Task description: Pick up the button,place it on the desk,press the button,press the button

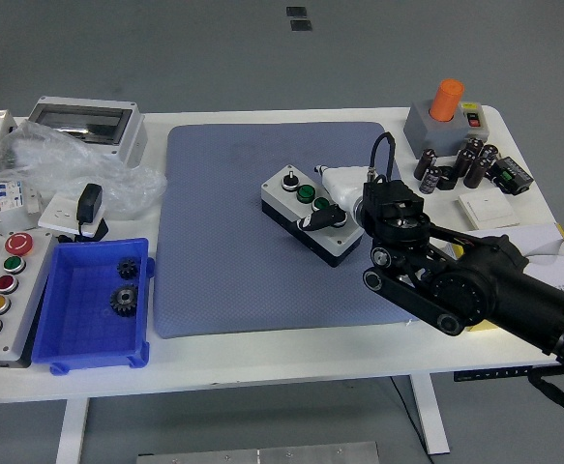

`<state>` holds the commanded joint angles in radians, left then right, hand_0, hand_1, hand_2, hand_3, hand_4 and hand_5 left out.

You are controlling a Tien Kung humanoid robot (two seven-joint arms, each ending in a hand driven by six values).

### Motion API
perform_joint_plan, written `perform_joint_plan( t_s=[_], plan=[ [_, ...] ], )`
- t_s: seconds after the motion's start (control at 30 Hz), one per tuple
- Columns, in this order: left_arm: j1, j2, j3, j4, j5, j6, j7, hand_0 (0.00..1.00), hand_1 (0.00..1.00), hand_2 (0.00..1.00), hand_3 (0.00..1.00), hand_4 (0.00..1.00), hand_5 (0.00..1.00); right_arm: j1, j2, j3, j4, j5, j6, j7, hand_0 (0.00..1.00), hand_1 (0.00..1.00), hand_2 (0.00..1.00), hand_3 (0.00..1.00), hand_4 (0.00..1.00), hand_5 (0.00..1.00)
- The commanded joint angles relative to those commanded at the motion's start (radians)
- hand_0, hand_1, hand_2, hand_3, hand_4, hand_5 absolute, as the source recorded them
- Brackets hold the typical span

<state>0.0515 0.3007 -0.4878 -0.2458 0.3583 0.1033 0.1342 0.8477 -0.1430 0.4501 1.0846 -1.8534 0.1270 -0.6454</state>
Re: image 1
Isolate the white wall switch plate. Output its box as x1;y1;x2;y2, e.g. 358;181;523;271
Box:
457;187;520;231

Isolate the black cable under table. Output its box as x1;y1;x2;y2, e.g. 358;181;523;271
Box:
388;376;432;464

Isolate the black power adapter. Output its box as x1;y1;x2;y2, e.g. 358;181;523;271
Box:
57;182;111;244

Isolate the large black gear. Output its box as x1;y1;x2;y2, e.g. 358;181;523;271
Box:
108;283;141;319

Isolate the clear plastic bag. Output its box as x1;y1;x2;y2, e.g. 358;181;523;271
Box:
0;119;169;218

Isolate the small black gear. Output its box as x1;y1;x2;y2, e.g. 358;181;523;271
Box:
116;258;142;281

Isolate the yellow and white cardboard box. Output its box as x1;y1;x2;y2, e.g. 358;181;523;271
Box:
443;221;564;334

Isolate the white circuit breaker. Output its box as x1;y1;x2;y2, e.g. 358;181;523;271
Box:
0;178;41;228

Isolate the white switch with red button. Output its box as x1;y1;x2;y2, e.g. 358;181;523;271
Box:
460;101;486;131

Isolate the dark capacitor with grey print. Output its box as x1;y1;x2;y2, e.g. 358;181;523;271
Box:
419;166;443;195

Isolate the white wall socket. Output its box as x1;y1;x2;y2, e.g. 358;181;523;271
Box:
37;192;111;234

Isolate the black module with green terminals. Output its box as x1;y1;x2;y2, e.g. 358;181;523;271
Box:
487;155;535;196

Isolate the grey five-button control box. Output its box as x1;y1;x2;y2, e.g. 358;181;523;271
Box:
0;230;58;369

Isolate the grey block base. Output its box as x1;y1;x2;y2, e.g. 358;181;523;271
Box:
402;100;490;160

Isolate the black ring part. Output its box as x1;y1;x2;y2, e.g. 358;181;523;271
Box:
436;165;460;190

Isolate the black table control panel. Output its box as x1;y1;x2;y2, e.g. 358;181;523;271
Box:
453;365;534;383

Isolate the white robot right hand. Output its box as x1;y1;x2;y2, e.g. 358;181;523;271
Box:
296;163;371;232

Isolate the blue plastic bin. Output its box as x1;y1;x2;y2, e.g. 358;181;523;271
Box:
30;236;157;376

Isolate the grey four-button control box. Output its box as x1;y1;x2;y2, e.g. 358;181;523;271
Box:
260;164;366;269

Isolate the grey-blue padded mat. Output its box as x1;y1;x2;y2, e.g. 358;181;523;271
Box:
152;120;421;339

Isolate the orange cylinder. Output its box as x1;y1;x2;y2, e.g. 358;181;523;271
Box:
429;78;465;123

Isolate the white table leg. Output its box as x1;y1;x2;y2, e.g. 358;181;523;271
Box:
54;398;92;464
409;374;452;455

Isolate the grey enclosure with clear window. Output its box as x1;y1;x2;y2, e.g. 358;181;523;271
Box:
24;95;146;169

